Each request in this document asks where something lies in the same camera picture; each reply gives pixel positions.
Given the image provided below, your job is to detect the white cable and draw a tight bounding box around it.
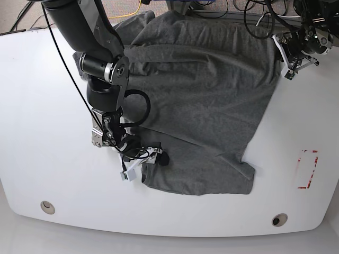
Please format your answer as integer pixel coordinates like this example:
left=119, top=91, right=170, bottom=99
left=255, top=13, right=302, bottom=27

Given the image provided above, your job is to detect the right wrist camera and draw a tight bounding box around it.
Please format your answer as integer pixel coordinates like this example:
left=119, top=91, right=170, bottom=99
left=120, top=169, right=137, bottom=182

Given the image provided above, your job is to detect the table cable grommet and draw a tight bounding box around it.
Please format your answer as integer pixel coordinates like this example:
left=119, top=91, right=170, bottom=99
left=272, top=213, right=288, bottom=227
left=40, top=201, right=56, bottom=215

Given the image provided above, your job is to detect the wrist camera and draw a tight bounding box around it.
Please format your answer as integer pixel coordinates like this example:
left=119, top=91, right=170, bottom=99
left=284, top=70, right=296, bottom=80
left=120, top=169, right=137, bottom=182

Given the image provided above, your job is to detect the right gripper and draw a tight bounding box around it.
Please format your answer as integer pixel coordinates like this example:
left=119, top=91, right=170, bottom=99
left=116, top=135, right=170, bottom=172

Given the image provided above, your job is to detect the grey t-shirt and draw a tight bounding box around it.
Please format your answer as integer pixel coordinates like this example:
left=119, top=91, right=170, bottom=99
left=73, top=10, right=286, bottom=196

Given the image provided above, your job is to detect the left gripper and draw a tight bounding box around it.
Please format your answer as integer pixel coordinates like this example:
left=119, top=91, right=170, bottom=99
left=272, top=31, right=320, bottom=77

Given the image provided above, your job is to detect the red tape rectangle marking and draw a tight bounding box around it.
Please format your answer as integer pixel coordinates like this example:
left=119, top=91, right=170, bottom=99
left=295, top=150, right=319, bottom=189

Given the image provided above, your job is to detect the aluminium frame stand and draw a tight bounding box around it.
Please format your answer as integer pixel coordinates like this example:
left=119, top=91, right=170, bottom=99
left=165, top=1, right=301, bottom=26

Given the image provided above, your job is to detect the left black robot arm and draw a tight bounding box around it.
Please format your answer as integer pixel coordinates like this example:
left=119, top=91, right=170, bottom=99
left=272, top=1, right=338, bottom=80

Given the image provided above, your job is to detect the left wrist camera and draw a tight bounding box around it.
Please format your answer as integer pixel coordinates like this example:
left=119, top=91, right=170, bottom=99
left=284, top=70, right=296, bottom=80

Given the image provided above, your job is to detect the yellow cable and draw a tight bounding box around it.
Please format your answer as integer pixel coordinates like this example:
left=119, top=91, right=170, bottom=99
left=109, top=0, right=141, bottom=19

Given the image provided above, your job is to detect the right table cable grommet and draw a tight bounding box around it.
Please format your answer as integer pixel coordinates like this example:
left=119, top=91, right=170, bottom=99
left=272, top=213, right=288, bottom=227

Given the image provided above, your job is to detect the left table cable grommet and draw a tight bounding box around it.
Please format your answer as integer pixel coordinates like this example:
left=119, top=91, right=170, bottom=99
left=40, top=201, right=56, bottom=215

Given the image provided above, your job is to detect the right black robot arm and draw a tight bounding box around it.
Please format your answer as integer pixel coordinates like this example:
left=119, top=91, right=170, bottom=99
left=41, top=1, right=170, bottom=166

